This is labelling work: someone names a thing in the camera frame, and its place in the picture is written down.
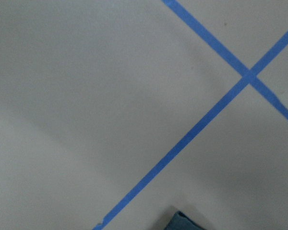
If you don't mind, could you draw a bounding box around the black graphic t-shirt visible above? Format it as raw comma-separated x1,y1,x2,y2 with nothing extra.
164,211,203,230

